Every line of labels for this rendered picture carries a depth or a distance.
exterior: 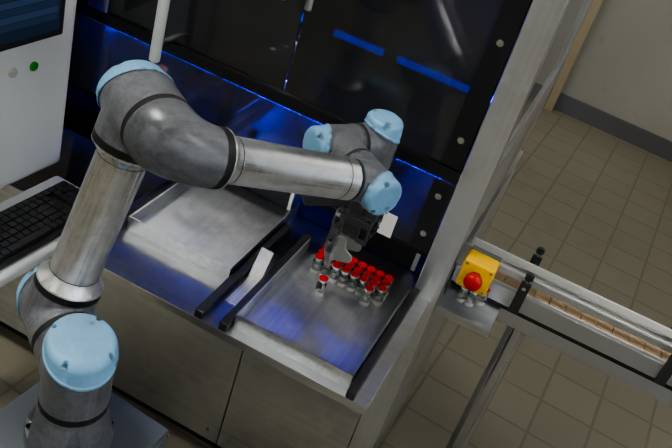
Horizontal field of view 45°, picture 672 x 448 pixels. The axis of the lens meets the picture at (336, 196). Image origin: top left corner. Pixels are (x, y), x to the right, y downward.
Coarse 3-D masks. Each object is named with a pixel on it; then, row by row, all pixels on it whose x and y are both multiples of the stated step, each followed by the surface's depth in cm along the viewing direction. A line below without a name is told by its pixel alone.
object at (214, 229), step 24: (168, 192) 191; (192, 192) 198; (216, 192) 201; (240, 192) 204; (144, 216) 185; (168, 216) 188; (192, 216) 190; (216, 216) 193; (240, 216) 195; (264, 216) 198; (288, 216) 197; (168, 240) 177; (192, 240) 183; (216, 240) 185; (240, 240) 188; (264, 240) 187; (216, 264) 174; (240, 264) 178
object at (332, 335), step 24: (288, 264) 181; (264, 288) 171; (288, 288) 178; (312, 288) 180; (336, 288) 182; (240, 312) 162; (264, 312) 169; (288, 312) 171; (312, 312) 173; (336, 312) 175; (360, 312) 178; (384, 312) 180; (264, 336) 161; (288, 336) 165; (312, 336) 167; (336, 336) 169; (360, 336) 171; (312, 360) 158; (336, 360) 163; (360, 360) 165
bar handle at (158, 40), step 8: (160, 0) 175; (168, 0) 176; (160, 8) 176; (168, 8) 177; (160, 16) 177; (160, 24) 178; (160, 32) 179; (152, 40) 180; (160, 40) 180; (168, 40) 184; (152, 48) 181; (160, 48) 181; (152, 56) 182; (160, 56) 183
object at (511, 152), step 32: (96, 0) 191; (128, 32) 191; (576, 32) 242; (192, 64) 187; (224, 64) 185; (96, 96) 202; (288, 96) 181; (544, 96) 235; (416, 160) 175; (512, 160) 226
